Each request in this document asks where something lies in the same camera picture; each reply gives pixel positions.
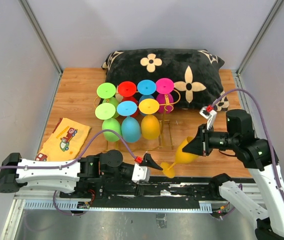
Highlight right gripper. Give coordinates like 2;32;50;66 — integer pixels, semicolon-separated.
182;122;237;156

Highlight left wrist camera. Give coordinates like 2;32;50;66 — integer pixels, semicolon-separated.
131;163;150;183

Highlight green wine glass front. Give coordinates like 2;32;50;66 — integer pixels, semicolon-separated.
95;102;122;142

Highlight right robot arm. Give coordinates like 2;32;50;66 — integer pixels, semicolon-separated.
182;106;284;240

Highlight yellow wine glass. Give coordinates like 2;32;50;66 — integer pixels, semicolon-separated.
139;98;160;140
160;136;198;179

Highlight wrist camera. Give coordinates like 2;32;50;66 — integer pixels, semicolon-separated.
199;105;217;130
131;163;150;183

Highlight yellow truck print cloth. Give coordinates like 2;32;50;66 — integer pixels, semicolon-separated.
35;117;91;162

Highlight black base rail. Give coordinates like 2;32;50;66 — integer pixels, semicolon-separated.
15;176;227;212

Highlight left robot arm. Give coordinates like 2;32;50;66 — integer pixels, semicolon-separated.
0;149;162;198

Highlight magenta wine glass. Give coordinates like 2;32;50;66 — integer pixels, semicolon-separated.
156;78;174;114

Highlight black floral pillow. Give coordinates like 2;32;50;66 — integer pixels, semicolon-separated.
101;48;229;112

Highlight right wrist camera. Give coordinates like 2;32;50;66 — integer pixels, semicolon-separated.
199;105;217;130

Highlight green wine glass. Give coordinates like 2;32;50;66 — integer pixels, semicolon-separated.
95;82;119;120
95;102;122;142

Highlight blue wine glass back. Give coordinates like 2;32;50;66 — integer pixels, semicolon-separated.
137;79;156;102

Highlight green wine glass back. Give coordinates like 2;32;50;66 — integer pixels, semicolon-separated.
95;82;119;120

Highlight blue wine glass front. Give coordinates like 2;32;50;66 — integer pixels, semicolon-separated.
117;100;141;143

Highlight red wine glass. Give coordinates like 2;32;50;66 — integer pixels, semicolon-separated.
117;81;138;107

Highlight blue wine glass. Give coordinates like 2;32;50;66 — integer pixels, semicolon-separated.
117;100;141;143
137;79;156;102

